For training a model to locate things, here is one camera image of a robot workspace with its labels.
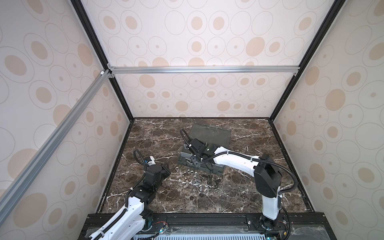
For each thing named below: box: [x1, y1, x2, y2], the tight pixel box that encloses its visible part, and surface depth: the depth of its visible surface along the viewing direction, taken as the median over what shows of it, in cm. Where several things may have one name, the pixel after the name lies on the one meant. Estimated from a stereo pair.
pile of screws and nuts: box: [175, 167, 222, 201], surface depth 89 cm
